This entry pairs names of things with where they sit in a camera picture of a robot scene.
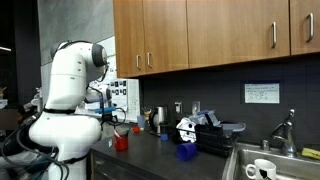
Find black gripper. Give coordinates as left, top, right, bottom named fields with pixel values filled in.
left=100, top=112, right=115, bottom=128

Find red cup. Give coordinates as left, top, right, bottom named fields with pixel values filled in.
left=113, top=134, right=130, bottom=153

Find light blue plastic cup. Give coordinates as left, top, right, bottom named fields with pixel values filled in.
left=137, top=114, right=147, bottom=131

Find large blue plastic cup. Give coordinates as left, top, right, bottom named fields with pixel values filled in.
left=175, top=141, right=198, bottom=162

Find dark base cabinet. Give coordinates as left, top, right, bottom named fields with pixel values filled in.
left=89, top=151, right=158, bottom=180

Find steel electric kettle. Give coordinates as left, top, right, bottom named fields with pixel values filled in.
left=148, top=106, right=170, bottom=135

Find narrow wooden cabinet door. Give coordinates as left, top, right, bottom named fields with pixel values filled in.
left=112, top=0, right=146, bottom=79

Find medium wooden cabinet door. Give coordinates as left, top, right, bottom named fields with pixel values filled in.
left=142, top=0, right=189, bottom=75

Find black dish rack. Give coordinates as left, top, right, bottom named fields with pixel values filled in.
left=194, top=120, right=242, bottom=157

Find grey plastic container lid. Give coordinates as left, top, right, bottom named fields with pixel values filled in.
left=218, top=121, right=247, bottom=133

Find small metal sink knob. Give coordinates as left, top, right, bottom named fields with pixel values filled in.
left=260, top=139, right=270, bottom=151

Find wide wooden cabinet door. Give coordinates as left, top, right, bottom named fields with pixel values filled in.
left=186, top=0, right=291, bottom=69

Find white mug black print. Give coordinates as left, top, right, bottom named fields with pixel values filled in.
left=245, top=158, right=277, bottom=180

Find stainless steel sink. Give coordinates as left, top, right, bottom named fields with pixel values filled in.
left=221, top=142, right=320, bottom=180

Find chrome sink faucet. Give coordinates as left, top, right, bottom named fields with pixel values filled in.
left=269, top=108, right=298, bottom=158

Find yellow sponge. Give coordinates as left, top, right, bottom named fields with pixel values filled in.
left=300, top=146, right=320, bottom=161

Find silver cabinet handle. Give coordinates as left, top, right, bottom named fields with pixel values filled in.
left=146, top=51, right=153, bottom=69
left=270, top=21, right=278, bottom=49
left=135, top=54, right=142, bottom=71
left=306, top=12, right=315, bottom=44

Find wall power outlet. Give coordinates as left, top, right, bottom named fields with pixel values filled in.
left=191, top=100, right=201, bottom=116
left=173, top=101, right=183, bottom=115

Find white paper wall sign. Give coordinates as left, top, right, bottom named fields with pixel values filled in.
left=243, top=82, right=281, bottom=105

